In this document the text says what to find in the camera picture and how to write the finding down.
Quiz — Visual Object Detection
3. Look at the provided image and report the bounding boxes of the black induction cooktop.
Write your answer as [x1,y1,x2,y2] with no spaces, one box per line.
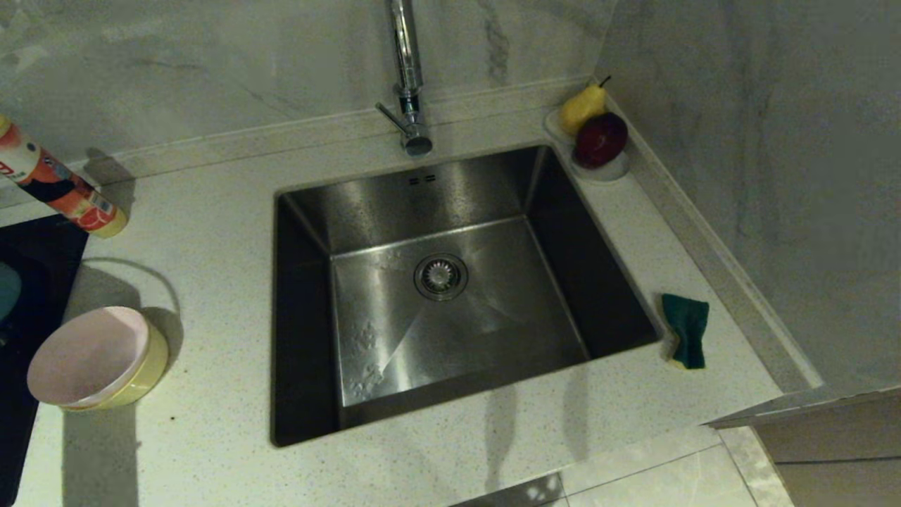
[0,215,89,507]

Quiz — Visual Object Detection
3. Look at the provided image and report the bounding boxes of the chrome sink faucet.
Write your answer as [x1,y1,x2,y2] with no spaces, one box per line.
[374,0,434,157]

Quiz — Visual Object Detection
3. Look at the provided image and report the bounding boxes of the orange detergent bottle yellow cap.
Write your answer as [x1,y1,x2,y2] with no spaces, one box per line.
[0,115,130,239]

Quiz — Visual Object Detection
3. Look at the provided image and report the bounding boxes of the small white dish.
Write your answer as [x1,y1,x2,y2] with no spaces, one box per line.
[544,107,632,184]

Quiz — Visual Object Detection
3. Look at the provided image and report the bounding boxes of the yellow pear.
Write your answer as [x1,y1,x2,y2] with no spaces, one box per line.
[560,76,613,137]

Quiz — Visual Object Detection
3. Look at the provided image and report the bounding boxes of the blue plastic bowl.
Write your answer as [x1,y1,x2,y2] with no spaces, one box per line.
[0,262,23,324]

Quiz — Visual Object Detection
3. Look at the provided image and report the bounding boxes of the pink plastic bowl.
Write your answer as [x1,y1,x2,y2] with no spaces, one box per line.
[27,306,151,408]

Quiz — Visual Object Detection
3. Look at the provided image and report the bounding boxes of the green and yellow sponge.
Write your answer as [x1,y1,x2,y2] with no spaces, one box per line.
[661,293,711,371]

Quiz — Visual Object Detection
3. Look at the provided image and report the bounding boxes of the stainless steel sink basin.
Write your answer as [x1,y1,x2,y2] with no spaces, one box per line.
[271,144,664,448]

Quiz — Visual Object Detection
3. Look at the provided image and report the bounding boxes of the round metal drain strainer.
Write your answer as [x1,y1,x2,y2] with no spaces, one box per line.
[414,253,470,302]

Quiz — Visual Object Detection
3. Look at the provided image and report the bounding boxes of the dark red apple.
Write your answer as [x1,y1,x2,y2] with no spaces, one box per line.
[572,113,630,170]

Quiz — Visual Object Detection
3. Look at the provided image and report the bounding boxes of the beige wooden cabinet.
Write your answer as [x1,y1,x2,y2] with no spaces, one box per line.
[704,387,901,507]

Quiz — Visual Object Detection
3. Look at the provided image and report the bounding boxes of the yellow plastic bowl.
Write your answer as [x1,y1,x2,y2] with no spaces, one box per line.
[60,315,170,412]

